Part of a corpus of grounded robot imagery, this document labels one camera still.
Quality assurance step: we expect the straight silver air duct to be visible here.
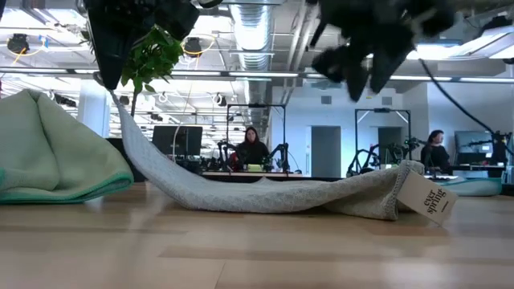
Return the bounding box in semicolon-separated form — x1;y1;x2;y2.
230;0;275;106

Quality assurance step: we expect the green microfiber towel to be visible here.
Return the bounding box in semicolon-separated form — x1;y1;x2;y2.
0;88;135;205

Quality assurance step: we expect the grey door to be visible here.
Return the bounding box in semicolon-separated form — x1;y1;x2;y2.
311;125;341;179
377;127;402;161

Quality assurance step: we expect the black metal gantry frame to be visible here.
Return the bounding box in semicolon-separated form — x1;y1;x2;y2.
226;103;287;173
354;108;412;174

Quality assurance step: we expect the person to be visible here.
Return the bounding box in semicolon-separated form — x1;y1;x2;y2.
419;129;451;172
235;126;271;166

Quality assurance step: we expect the blue microfiber towel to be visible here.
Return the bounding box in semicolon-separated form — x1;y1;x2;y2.
435;176;503;197

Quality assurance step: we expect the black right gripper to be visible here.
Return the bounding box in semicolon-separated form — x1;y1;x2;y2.
311;0;414;102

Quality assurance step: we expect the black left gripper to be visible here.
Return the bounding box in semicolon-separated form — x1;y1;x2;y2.
84;0;200;92

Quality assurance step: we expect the grey microfiber towel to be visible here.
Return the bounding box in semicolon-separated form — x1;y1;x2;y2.
92;71;459;226

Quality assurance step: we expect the black aluminium table frame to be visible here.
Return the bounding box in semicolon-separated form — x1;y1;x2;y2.
200;171;350;184

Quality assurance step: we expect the black background monitor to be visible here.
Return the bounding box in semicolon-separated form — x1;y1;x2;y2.
151;125;204;157
454;130;494;156

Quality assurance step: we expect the green potted plant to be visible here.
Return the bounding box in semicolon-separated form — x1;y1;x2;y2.
78;23;185;182

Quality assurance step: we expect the black ceiling device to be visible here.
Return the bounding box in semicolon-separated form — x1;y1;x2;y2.
182;34;216;57

